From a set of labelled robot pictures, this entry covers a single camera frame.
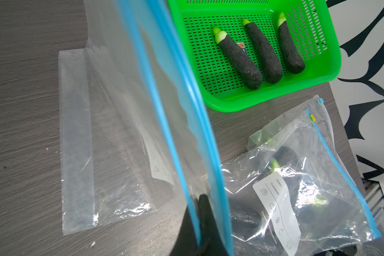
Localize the green plastic basket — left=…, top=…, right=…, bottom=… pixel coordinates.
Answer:
left=167, top=0, right=342, bottom=113

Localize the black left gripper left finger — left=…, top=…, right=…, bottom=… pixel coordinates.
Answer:
left=170, top=207, right=198, bottom=256

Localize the blue barcode sticker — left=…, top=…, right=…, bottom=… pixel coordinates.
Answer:
left=238, top=43, right=246, bottom=52

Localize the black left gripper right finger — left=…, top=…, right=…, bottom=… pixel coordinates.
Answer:
left=198, top=194, right=228, bottom=256

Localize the lifted clear zip-top bag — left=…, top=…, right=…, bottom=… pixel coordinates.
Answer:
left=247, top=95, right=336, bottom=151

